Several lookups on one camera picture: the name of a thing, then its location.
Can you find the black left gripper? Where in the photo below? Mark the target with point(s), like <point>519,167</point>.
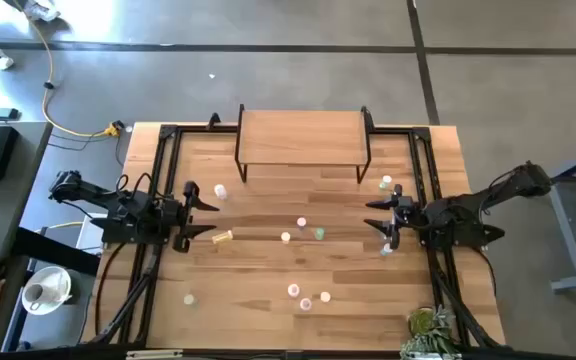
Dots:
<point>168,220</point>

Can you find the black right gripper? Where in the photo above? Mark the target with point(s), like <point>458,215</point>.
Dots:
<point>413,217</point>

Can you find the yellow medicine bottle white cap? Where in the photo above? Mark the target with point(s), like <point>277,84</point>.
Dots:
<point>325,296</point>
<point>285,237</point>
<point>222,236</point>

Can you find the clear medicine bottle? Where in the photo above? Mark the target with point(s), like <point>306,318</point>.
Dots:
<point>220,191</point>

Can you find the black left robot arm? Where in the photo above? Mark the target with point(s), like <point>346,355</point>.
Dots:
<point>93,192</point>

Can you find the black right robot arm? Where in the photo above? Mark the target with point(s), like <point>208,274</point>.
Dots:
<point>468,207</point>

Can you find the white box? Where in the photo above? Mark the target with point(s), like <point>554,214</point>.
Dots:
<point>88,235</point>

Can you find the green succulent plant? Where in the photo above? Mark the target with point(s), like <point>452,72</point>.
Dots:
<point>425,322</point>

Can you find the black flat bar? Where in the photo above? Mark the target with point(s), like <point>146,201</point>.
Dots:
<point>53,250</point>

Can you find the white mug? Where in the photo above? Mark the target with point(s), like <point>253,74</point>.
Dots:
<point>33,295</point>

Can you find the white crumpled object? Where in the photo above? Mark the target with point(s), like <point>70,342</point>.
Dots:
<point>40,10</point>

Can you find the black aluminium table frame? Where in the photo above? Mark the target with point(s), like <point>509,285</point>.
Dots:
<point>168,131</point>

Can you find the black frame clamp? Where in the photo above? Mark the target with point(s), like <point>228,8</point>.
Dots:
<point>213,121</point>

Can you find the wooden shelf with black frame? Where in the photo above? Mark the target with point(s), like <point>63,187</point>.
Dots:
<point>303,137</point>

